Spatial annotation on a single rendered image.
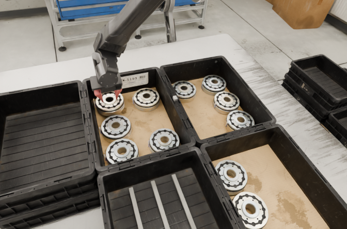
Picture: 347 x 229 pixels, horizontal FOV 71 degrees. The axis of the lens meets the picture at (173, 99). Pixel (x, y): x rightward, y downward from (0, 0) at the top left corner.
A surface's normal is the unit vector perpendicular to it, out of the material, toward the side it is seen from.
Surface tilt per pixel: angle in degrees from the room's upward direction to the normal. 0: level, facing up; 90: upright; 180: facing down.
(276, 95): 0
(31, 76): 0
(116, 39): 116
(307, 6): 89
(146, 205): 0
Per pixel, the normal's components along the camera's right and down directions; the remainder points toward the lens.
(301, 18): 0.17, 0.71
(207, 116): 0.06, -0.70
